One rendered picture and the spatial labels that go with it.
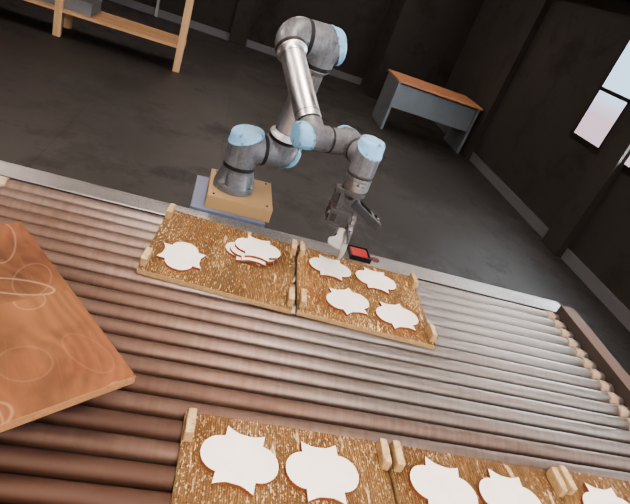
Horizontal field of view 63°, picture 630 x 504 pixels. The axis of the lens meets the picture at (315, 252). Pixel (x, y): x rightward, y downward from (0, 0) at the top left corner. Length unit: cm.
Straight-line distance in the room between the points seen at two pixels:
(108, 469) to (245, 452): 23
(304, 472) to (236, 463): 13
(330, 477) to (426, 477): 21
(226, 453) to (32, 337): 39
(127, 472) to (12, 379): 24
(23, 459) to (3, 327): 22
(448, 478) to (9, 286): 93
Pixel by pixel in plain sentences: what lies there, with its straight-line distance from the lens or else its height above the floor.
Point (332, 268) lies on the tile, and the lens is 161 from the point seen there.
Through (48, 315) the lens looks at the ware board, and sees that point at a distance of 105.
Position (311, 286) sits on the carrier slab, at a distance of 150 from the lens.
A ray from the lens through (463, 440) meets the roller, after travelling 133.
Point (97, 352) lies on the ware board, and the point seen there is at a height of 104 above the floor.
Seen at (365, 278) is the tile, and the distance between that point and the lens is 163.
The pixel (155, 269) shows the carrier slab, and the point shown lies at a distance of 138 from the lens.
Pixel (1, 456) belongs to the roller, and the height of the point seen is 92.
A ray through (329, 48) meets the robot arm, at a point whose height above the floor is 150.
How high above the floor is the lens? 173
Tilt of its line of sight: 28 degrees down
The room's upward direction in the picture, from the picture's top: 22 degrees clockwise
